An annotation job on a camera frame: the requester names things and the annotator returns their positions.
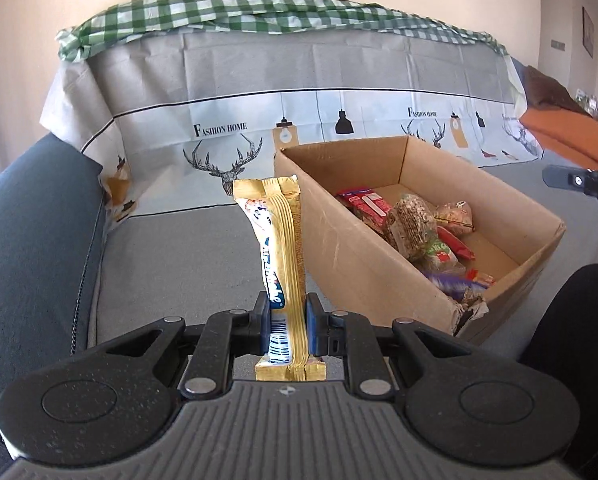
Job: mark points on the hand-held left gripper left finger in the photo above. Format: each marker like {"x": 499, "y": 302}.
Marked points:
{"x": 264, "y": 325}

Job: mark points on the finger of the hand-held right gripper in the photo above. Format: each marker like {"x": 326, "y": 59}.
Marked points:
{"x": 561, "y": 178}

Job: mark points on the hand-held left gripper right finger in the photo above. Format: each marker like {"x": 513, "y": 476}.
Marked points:
{"x": 313, "y": 325}

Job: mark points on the brown cardboard box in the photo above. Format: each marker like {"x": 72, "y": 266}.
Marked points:
{"x": 359, "y": 270}

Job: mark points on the gold snack packet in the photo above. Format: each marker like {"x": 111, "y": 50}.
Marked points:
{"x": 281, "y": 240}

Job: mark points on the white puffed snack packet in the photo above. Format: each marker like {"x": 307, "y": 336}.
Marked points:
{"x": 454, "y": 217}

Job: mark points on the red glossy snack wrapper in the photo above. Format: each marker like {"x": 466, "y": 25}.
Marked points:
{"x": 454, "y": 245}

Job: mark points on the red clear snack packet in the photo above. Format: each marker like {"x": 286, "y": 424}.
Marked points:
{"x": 481, "y": 278}

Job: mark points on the clear grain cake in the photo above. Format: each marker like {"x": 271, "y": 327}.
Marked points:
{"x": 409, "y": 225}

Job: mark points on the purple snack packet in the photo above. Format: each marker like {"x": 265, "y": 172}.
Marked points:
{"x": 446, "y": 280}

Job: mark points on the orange cushion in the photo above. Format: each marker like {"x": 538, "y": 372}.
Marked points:
{"x": 564, "y": 135}

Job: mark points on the brown blanket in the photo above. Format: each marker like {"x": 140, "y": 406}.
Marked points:
{"x": 549, "y": 87}

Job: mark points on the person's dark trouser leg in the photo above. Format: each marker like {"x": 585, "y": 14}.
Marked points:
{"x": 579, "y": 360}

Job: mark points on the grey deer print cover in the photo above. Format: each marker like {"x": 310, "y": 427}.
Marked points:
{"x": 229, "y": 85}

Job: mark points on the green checked cloth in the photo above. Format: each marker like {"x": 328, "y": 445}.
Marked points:
{"x": 229, "y": 15}

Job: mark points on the wall light switch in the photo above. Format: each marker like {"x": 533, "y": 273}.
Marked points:
{"x": 558, "y": 45}

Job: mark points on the framed wall picture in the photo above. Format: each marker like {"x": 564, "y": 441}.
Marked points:
{"x": 587, "y": 32}

